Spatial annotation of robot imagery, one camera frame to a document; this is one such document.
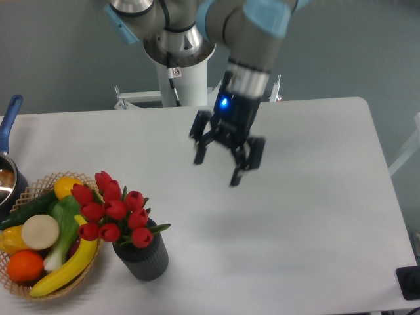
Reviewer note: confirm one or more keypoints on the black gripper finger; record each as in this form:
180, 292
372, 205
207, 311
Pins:
201, 139
247, 156

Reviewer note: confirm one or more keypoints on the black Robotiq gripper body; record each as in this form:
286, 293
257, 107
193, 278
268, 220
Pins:
232, 119

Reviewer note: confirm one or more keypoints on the red tulip bouquet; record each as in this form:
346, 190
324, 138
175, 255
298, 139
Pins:
115, 214

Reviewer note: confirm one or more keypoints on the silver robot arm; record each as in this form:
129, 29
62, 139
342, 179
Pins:
179, 34

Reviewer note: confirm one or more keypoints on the dark grey ribbed vase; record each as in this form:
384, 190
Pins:
145, 254

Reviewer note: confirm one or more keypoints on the yellow squash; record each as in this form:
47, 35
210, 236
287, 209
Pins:
63, 186

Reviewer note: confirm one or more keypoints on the green bok choy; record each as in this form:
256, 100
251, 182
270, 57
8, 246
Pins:
63, 212

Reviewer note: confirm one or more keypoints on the yellow banana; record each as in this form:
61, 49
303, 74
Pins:
69, 271

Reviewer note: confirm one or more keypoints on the woven wicker basket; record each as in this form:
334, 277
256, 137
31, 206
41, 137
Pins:
35, 189

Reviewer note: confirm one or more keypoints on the red apple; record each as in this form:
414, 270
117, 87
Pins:
74, 248

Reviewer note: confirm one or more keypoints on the green cucumber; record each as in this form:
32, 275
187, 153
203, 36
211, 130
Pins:
37, 206

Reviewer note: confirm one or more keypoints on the black device at table edge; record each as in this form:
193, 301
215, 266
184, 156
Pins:
408, 279

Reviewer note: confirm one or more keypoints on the yellow bell pepper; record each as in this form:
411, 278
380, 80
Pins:
12, 241

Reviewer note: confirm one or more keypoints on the orange fruit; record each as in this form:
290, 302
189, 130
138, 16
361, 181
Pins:
25, 266

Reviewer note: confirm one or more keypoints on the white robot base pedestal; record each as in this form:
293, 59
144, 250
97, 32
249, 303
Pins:
185, 86

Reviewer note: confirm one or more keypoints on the white frame at right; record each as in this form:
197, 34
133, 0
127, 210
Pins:
408, 148

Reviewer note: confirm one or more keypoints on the blue handled saucepan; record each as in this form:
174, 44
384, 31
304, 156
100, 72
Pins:
13, 182

